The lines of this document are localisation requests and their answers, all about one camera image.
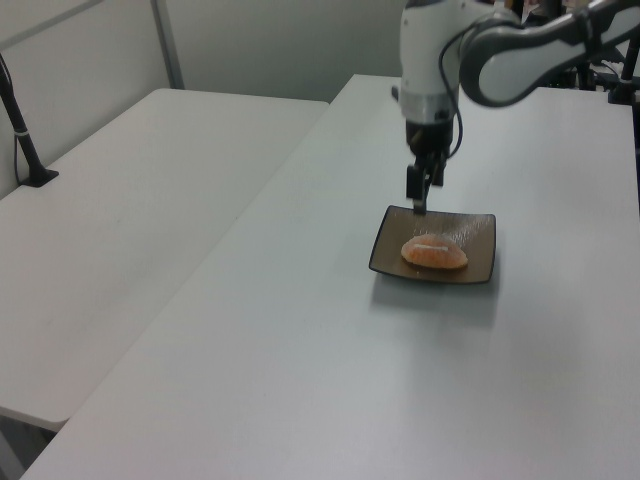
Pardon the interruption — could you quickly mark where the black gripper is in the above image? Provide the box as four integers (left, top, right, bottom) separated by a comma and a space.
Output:
403, 118, 454, 217

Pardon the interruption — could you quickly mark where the orange bread roll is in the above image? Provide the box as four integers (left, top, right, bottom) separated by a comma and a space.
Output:
400, 234, 470, 272

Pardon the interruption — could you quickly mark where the square brown ceramic plate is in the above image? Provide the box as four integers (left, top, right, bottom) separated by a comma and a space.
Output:
368, 204, 498, 285

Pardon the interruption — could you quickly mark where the dark equipment clutter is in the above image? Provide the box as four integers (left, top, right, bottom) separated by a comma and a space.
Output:
543, 57, 617, 92

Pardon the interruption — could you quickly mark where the black stand with clamp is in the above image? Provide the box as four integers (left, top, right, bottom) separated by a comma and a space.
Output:
606, 40, 640, 105

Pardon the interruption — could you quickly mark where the black pole with base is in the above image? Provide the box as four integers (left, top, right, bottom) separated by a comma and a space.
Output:
0, 51, 60, 188

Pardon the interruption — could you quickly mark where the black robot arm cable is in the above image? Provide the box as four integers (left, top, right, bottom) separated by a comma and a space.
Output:
438, 19, 465, 160

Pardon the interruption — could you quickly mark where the grey partition frame post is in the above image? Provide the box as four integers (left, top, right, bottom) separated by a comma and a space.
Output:
151, 0, 185, 92

